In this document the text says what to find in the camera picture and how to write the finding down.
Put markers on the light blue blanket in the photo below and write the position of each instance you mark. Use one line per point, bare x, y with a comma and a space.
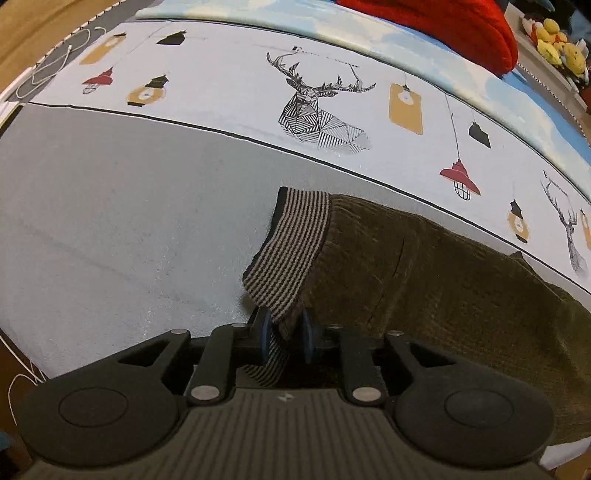
392, 37

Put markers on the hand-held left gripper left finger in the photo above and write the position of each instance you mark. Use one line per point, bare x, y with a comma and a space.
264, 337

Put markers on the deer print bed sheet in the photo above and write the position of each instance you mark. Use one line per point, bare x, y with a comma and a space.
138, 207

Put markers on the wooden bed frame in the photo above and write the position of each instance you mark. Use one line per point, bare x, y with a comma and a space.
41, 32

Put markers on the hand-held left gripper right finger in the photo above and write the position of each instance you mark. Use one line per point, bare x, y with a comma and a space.
308, 340

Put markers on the red folded blanket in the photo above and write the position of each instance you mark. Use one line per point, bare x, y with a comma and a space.
452, 27

